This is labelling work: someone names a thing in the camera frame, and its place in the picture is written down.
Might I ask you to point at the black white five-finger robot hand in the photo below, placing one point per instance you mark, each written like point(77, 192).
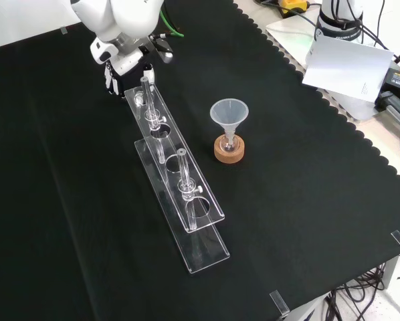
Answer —
point(129, 78)

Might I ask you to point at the clear glass weighing funnel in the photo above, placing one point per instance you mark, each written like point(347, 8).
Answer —
point(139, 98)

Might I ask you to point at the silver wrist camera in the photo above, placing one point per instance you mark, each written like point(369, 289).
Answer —
point(165, 50)

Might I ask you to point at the small round-bottom glass flask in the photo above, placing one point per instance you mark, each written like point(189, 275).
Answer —
point(228, 143)

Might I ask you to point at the yellow stop button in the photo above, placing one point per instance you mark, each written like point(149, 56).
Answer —
point(293, 6)

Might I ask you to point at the clear acrylic funnel stand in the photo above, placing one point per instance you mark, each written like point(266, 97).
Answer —
point(203, 257)

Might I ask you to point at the translucent plastic funnel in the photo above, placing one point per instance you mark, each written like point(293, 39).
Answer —
point(229, 113)

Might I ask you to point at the pale white board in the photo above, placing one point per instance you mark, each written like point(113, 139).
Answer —
point(347, 70)

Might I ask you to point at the black bench cloth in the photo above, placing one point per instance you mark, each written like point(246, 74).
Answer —
point(287, 200)

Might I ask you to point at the black power adapter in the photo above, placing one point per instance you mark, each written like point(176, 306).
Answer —
point(399, 82)

